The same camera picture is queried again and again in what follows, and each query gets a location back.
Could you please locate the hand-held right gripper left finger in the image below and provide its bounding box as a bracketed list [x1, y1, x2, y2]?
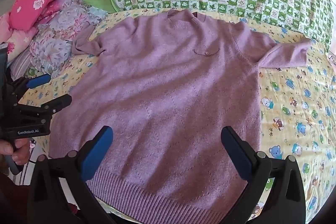
[26, 126, 124, 224]

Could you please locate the pastel floral cloth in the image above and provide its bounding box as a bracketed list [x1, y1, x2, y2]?
[8, 0, 109, 78]

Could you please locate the person's left hand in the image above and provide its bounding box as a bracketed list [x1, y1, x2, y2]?
[0, 138, 31, 170]

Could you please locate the yellow bear print blanket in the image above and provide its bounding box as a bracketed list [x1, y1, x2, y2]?
[20, 7, 336, 224]

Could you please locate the person's dark red clothing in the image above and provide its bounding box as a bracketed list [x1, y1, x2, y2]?
[0, 174, 79, 224]

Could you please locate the pink floral quilt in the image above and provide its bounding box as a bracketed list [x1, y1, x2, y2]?
[0, 0, 84, 62]

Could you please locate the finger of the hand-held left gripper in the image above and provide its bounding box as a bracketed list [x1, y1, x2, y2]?
[12, 73, 51, 99]
[18, 94, 72, 116]

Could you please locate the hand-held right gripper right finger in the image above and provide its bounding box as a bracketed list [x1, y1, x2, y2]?
[220, 126, 306, 224]

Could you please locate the purple knit sweater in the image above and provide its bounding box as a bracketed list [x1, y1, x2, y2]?
[48, 9, 313, 222]

